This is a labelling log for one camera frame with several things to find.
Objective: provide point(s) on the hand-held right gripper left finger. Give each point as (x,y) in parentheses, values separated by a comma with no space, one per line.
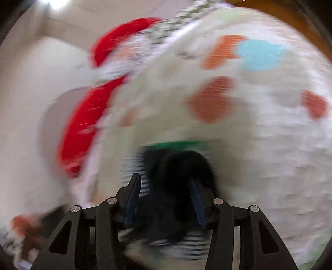
(132,200)

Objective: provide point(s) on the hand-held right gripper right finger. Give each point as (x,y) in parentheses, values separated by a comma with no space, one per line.
(198,202)

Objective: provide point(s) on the navy pants with striped lining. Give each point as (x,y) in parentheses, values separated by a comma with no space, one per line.
(171,181)

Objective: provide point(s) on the white quilt with heart patches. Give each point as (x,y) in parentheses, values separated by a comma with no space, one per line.
(259,155)

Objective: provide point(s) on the long red pillow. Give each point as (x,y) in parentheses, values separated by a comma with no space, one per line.
(83,124)

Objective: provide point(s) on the floral printed pillow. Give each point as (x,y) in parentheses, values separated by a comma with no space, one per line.
(124,57)

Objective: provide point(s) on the red cushion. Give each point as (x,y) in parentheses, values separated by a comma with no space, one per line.
(116,39)

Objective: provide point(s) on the olive pillow with white print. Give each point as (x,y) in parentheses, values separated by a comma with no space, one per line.
(179,18)

